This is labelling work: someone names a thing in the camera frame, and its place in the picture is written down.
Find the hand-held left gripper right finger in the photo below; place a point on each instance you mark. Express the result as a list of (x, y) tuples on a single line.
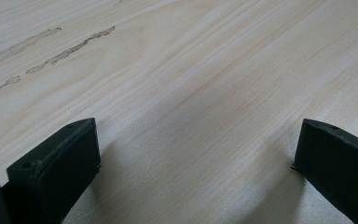
[(338, 168)]

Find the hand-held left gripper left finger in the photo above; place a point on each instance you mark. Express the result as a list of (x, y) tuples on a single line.
[(56, 168)]

